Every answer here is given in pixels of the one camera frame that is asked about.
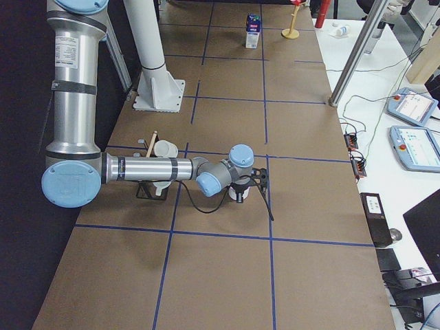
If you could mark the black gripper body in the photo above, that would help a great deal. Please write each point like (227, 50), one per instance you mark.
(238, 189)

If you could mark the aluminium frame post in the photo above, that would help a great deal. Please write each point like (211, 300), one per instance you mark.
(371, 22)

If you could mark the red cylinder bottle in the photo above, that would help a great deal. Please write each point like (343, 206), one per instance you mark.
(323, 9)

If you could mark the orange connector board near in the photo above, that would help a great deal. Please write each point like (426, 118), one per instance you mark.
(359, 166)

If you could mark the white cup on rack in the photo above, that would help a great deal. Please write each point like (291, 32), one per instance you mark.
(161, 188)
(163, 148)

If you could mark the orange connector board far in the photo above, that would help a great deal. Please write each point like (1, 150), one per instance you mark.
(351, 141)

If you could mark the black box with white label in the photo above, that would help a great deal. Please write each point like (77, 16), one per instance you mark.
(376, 219)

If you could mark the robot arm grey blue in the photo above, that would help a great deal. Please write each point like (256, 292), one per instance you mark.
(77, 166)

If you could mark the teach pendant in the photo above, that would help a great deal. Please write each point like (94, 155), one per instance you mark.
(415, 147)
(411, 107)

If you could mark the white cup on rack upper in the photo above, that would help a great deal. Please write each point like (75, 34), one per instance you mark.
(163, 148)

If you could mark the white cup on rack lower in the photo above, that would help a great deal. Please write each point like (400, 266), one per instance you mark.
(161, 188)

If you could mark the black monitor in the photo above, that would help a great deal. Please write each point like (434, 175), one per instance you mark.
(423, 223)

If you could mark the orange connector board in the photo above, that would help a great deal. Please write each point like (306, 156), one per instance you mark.
(351, 141)
(359, 166)

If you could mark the white mounting pole with base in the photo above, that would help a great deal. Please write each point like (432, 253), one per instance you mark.
(157, 90)

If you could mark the wooden mug tree stand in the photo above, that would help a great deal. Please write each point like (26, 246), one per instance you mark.
(291, 32)

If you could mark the white tube on paper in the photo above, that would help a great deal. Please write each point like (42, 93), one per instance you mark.
(342, 31)

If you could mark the white smiley mug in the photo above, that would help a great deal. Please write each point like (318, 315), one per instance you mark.
(238, 197)

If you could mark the blue milk carton green cap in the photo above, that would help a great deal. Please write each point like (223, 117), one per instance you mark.
(253, 29)

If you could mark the teach pendant near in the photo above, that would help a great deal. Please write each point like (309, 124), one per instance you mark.
(415, 147)

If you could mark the teach pendant far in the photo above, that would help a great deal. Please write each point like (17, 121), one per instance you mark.
(411, 107)

